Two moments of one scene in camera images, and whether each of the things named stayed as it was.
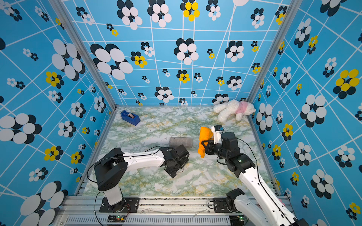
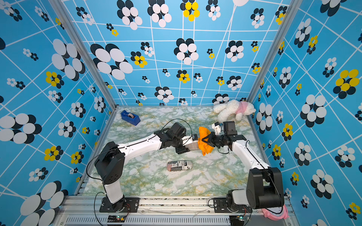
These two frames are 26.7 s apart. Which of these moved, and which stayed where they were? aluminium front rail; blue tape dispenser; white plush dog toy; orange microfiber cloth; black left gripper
Moved: orange microfiber cloth; black left gripper
Stayed: aluminium front rail; blue tape dispenser; white plush dog toy
